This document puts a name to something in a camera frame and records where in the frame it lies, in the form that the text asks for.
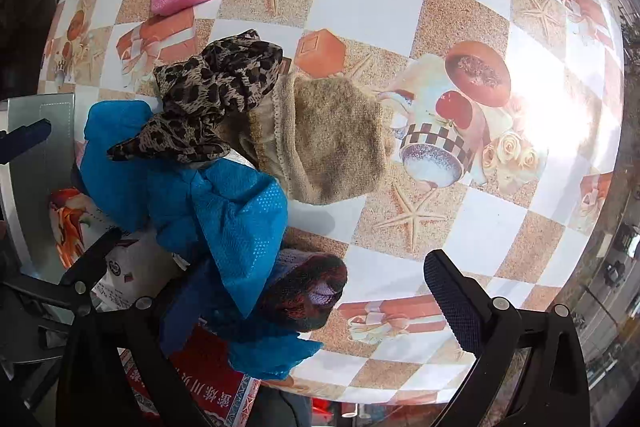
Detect white printed packet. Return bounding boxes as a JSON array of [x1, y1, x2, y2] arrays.
[[47, 187, 188, 314]]

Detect leopard print scarf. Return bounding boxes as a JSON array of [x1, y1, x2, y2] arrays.
[[106, 28, 285, 165]]

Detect silver metal box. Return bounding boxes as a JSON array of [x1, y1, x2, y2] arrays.
[[0, 93, 83, 280]]

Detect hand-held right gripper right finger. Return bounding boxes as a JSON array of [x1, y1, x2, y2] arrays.
[[423, 249, 592, 427]]

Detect parked car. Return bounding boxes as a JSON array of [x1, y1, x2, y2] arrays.
[[614, 224, 640, 260], [602, 261, 626, 288]]

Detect red patterned box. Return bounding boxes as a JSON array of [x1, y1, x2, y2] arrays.
[[119, 322, 262, 427]]

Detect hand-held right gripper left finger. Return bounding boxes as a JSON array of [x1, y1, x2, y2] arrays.
[[55, 229, 213, 427]]

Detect beige fuzzy towel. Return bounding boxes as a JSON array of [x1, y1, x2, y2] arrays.
[[235, 74, 396, 206]]

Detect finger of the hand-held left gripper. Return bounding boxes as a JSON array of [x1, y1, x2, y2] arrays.
[[0, 118, 53, 165]]

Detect blue nonwoven cloth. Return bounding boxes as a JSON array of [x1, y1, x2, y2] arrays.
[[77, 99, 324, 381]]

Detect maroon knit cloth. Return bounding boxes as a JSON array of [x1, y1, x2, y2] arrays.
[[256, 249, 349, 334]]

